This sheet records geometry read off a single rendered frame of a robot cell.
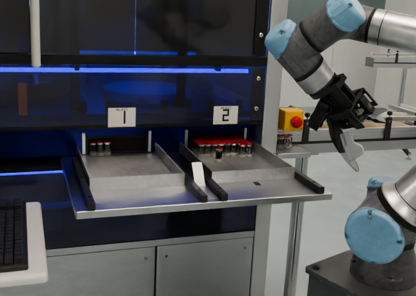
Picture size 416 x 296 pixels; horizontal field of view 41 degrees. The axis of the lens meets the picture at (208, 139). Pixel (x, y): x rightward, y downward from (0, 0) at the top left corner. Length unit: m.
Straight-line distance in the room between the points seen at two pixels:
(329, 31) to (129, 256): 1.09
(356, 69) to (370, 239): 6.50
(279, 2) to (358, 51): 5.73
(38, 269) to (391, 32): 0.89
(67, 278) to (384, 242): 1.10
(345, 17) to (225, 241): 1.09
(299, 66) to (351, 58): 6.36
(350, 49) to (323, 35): 6.37
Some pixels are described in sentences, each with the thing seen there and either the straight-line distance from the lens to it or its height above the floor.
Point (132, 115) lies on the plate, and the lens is 1.75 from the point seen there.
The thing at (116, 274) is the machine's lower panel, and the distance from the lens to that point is 1.93.
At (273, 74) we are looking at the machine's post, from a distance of 1.88.
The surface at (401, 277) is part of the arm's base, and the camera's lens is 1.33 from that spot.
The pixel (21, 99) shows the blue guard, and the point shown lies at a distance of 1.71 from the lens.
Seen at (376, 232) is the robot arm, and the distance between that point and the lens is 1.14.
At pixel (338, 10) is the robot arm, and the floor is 1.38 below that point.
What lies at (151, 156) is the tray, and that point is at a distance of 1.83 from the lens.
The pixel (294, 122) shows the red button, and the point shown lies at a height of 1.00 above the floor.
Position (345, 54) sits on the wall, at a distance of 7.46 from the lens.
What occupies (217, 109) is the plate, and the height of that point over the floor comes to 1.04.
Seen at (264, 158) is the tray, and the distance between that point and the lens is 1.87.
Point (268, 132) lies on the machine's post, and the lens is 1.92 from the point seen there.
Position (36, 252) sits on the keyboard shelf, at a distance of 1.37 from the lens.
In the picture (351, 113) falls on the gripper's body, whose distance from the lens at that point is 1.19.
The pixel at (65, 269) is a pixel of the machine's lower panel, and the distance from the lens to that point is 1.90.
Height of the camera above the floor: 1.39
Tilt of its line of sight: 14 degrees down
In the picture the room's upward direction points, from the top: 3 degrees clockwise
